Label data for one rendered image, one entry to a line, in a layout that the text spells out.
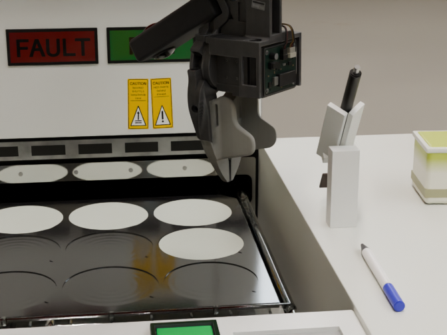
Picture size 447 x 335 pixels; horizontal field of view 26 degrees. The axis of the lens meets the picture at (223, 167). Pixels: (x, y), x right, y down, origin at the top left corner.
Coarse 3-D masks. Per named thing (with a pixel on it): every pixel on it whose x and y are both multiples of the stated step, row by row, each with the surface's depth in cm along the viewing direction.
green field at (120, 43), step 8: (112, 32) 127; (120, 32) 128; (128, 32) 128; (136, 32) 128; (112, 40) 128; (120, 40) 128; (128, 40) 128; (192, 40) 129; (112, 48) 128; (120, 48) 128; (128, 48) 128; (184, 48) 129; (112, 56) 128; (120, 56) 128; (128, 56) 129; (168, 56) 129; (176, 56) 129; (184, 56) 130
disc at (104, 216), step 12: (96, 204) 128; (108, 204) 128; (120, 204) 128; (72, 216) 124; (84, 216) 124; (96, 216) 124; (108, 216) 124; (120, 216) 124; (132, 216) 124; (144, 216) 124; (96, 228) 120; (108, 228) 120; (120, 228) 120
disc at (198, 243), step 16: (160, 240) 116; (176, 240) 116; (192, 240) 116; (208, 240) 116; (224, 240) 116; (240, 240) 116; (176, 256) 111; (192, 256) 111; (208, 256) 111; (224, 256) 111
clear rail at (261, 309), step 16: (256, 304) 98; (272, 304) 98; (288, 304) 98; (0, 320) 95; (16, 320) 95; (32, 320) 95; (48, 320) 95; (64, 320) 95; (80, 320) 96; (96, 320) 96; (112, 320) 96; (128, 320) 96; (144, 320) 96
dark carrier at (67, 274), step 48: (0, 240) 116; (48, 240) 116; (96, 240) 116; (144, 240) 116; (0, 288) 103; (48, 288) 103; (96, 288) 103; (144, 288) 103; (192, 288) 103; (240, 288) 103
